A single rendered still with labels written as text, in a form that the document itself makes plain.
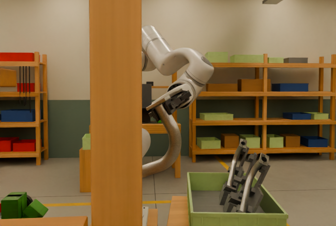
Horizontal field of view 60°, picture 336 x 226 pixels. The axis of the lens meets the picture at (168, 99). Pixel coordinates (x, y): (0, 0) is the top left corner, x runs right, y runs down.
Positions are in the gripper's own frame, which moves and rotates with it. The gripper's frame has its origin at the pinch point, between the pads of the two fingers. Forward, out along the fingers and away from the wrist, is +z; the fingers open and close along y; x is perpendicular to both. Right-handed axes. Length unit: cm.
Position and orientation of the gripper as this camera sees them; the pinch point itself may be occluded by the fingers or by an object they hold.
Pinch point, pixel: (163, 109)
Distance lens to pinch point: 71.6
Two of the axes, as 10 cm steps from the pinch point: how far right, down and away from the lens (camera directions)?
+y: 8.2, -4.4, -3.7
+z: -2.9, 2.4, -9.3
